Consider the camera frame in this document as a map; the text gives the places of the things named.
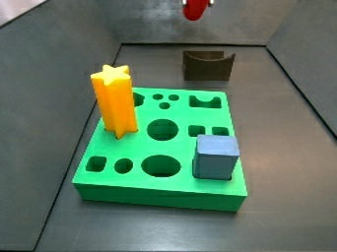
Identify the red cylinder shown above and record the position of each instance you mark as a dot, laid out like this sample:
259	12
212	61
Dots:
195	9

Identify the green shape sorter board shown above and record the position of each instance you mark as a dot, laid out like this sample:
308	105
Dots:
145	168

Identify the blue square block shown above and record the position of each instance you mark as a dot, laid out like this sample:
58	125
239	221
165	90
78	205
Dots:
217	154

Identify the yellow star prism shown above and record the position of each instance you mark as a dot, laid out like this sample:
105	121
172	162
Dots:
114	95

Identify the black curved cradle stand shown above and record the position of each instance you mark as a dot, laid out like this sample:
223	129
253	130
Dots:
208	65

